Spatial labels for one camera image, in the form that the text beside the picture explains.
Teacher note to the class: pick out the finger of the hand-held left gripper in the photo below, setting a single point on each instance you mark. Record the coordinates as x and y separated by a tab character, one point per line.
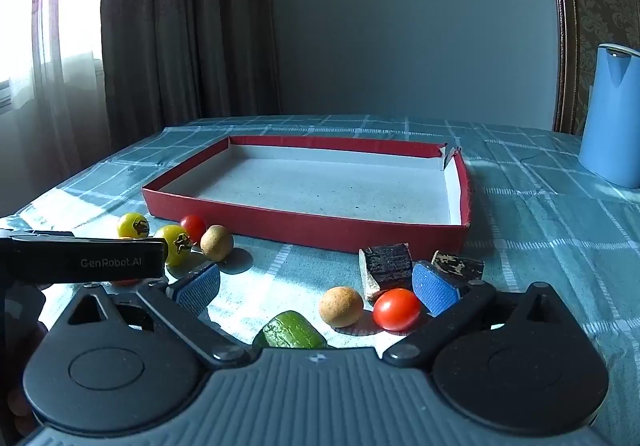
47	233

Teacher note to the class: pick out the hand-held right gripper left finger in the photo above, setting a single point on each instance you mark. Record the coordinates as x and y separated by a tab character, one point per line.
197	288

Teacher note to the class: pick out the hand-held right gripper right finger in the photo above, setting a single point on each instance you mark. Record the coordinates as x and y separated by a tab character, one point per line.
435	288

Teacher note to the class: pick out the large red tomato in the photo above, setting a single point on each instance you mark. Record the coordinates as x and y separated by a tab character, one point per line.
396	309

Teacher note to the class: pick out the yellow cherry tomato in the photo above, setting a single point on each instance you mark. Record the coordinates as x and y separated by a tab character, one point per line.
133	225
176	241

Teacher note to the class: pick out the green cucumber piece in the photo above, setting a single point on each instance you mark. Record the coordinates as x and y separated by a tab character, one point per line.
289	333

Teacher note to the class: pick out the red cardboard box tray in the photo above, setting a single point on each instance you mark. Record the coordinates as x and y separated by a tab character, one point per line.
320	186

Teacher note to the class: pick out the person's left hand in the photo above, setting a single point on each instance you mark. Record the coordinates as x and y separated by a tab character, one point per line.
22	361

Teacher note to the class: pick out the brown kiwi fruit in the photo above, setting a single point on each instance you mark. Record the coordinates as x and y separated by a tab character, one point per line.
216	242

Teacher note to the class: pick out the small red cherry tomato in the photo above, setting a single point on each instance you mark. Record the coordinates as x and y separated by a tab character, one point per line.
194	226

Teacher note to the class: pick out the tan round fruit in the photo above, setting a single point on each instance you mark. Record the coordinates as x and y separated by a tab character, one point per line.
341	306

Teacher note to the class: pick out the white sheer curtain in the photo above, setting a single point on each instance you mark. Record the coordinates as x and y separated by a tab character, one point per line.
55	51

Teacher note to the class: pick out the blue electric kettle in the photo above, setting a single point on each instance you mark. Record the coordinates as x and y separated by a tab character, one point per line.
612	126

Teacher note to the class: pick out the brown patterned curtain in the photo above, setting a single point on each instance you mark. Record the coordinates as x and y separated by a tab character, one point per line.
190	36

